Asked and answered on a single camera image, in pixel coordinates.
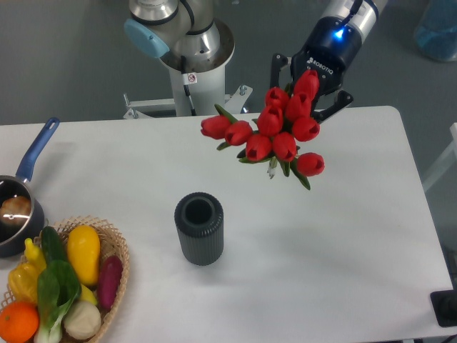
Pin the purple eggplant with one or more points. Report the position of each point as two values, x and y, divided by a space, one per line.
109 281

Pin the yellow squash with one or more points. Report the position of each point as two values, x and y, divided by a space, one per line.
83 251

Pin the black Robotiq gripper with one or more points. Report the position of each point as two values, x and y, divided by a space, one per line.
329 50

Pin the orange fruit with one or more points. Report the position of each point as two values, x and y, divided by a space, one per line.
19 322

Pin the blue handled saucepan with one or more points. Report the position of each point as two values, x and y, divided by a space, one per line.
12 238

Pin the dark grey ribbed vase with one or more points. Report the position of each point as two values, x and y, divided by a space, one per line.
199 220

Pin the white frame at right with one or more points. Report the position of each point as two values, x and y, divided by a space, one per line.
442 163

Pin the yellow banana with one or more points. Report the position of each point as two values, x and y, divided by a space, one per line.
88 295

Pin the yellow bell pepper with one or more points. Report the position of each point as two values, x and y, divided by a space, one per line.
23 283

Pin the red tulip bouquet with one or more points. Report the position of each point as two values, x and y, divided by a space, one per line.
285 121

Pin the green bok choy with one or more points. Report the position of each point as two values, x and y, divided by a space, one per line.
57 289

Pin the black device at edge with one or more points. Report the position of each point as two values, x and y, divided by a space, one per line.
444 306

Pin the blue translucent container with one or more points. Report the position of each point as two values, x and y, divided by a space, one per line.
435 35

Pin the brown bread roll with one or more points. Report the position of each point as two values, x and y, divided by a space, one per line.
15 211

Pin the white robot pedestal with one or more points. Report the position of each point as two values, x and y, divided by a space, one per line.
193 94

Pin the small yellow pepper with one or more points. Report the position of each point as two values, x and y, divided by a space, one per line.
34 255

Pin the green cucumber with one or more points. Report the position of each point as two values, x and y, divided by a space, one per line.
52 245

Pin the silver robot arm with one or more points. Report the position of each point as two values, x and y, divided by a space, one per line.
195 48

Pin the woven wicker basket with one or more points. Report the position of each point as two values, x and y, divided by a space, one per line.
112 243

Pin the beige garlic bulb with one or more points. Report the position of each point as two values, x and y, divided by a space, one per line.
82 321

